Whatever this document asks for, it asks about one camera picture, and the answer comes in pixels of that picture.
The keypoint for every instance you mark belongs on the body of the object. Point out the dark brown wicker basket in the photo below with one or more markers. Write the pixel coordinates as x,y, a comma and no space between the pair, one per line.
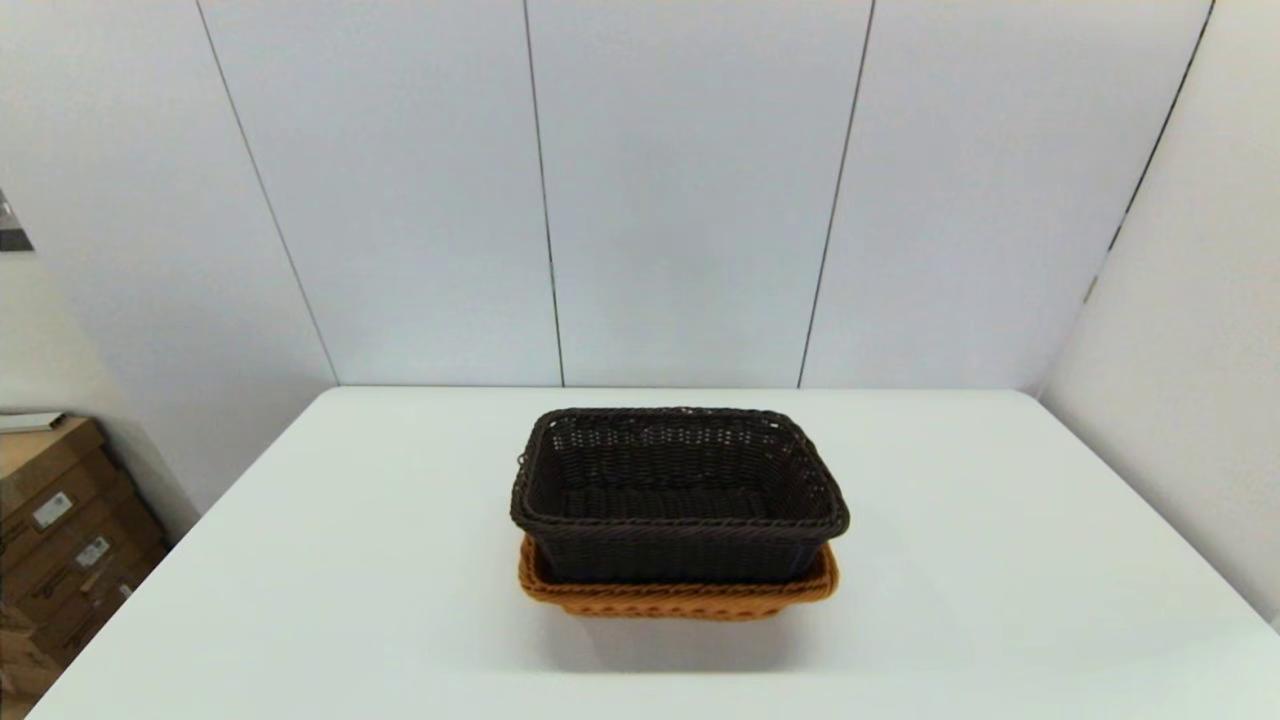
680,550

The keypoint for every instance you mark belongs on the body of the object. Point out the orange wicker basket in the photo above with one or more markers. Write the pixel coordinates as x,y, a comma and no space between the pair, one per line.
680,602

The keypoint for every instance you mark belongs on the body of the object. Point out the brown cardboard box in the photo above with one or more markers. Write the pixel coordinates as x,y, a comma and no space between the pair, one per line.
50,630
40,460
60,560

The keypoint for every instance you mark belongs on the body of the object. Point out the white flat sheet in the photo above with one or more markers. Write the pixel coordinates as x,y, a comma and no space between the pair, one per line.
25,421

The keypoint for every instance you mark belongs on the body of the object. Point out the dark wall fixture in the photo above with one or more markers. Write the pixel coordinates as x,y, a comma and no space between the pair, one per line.
10,235

